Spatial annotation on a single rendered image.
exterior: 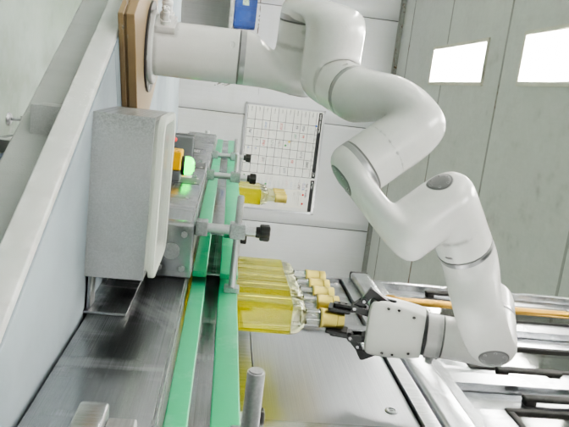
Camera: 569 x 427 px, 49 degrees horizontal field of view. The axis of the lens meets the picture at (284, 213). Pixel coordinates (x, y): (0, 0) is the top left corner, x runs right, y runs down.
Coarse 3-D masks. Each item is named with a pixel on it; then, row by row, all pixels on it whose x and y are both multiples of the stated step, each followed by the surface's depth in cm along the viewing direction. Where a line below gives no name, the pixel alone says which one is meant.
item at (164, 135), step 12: (168, 120) 84; (156, 132) 81; (168, 132) 96; (156, 144) 81; (168, 144) 96; (156, 156) 80; (168, 156) 96; (156, 168) 81; (168, 168) 97; (156, 180) 81; (168, 180) 97; (156, 192) 81; (168, 192) 98; (156, 204) 82; (168, 204) 98; (156, 216) 82; (156, 228) 82; (156, 240) 83; (156, 252) 94; (156, 264) 89
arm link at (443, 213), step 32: (352, 160) 86; (352, 192) 88; (416, 192) 87; (448, 192) 85; (384, 224) 85; (416, 224) 84; (448, 224) 85; (480, 224) 87; (416, 256) 86; (448, 256) 90; (480, 256) 90
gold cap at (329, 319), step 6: (324, 312) 110; (330, 312) 110; (324, 318) 110; (330, 318) 110; (336, 318) 110; (342, 318) 110; (324, 324) 110; (330, 324) 110; (336, 324) 110; (342, 324) 110
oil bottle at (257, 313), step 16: (240, 304) 107; (256, 304) 107; (272, 304) 107; (288, 304) 108; (304, 304) 111; (240, 320) 107; (256, 320) 107; (272, 320) 108; (288, 320) 108; (304, 320) 109
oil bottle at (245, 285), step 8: (240, 280) 116; (248, 280) 116; (256, 280) 117; (240, 288) 112; (248, 288) 113; (256, 288) 113; (264, 288) 113; (272, 288) 114; (280, 288) 114; (288, 288) 115; (296, 288) 116; (296, 296) 114
